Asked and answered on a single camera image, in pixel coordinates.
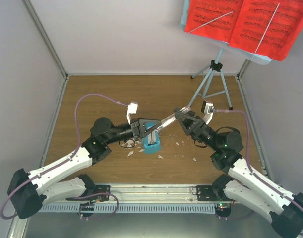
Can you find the purple cable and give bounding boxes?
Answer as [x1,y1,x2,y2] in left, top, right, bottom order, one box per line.
[0,93,129,220]
[214,108,303,236]

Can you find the red sheet music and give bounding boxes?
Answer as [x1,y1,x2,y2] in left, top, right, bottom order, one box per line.
[184,0,303,61]

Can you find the aluminium front rail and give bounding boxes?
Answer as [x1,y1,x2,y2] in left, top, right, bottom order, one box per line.
[21,182,288,204]

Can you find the light blue music stand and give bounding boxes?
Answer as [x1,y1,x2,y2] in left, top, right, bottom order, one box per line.
[188,47,234,111]

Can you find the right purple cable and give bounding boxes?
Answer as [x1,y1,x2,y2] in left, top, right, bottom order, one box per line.
[214,108,303,236]

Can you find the grey slotted cable duct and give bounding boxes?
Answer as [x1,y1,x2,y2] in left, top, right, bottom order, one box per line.
[40,203,215,214]

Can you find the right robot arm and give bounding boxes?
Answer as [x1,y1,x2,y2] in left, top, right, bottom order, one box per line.
[175,111,303,238]

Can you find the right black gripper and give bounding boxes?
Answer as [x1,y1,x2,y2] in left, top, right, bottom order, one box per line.
[174,108,220,152]

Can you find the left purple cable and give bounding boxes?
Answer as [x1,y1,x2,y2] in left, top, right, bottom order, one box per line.
[0,93,129,220]

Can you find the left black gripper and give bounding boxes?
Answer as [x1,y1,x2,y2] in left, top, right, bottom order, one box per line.
[106,117,161,144]

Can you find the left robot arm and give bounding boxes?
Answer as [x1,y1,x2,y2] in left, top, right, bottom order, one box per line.
[7,117,161,219]

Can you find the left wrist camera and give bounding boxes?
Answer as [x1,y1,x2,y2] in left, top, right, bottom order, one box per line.
[126,102,138,124]

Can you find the blue metronome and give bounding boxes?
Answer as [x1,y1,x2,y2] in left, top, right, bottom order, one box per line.
[142,130,161,154]

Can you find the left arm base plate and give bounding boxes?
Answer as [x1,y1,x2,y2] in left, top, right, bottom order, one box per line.
[77,185,111,217]

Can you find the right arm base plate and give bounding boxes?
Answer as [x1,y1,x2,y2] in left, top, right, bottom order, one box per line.
[195,185,227,202]

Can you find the clear plastic metronome cover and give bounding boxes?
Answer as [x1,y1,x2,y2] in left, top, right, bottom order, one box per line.
[156,106,190,132]

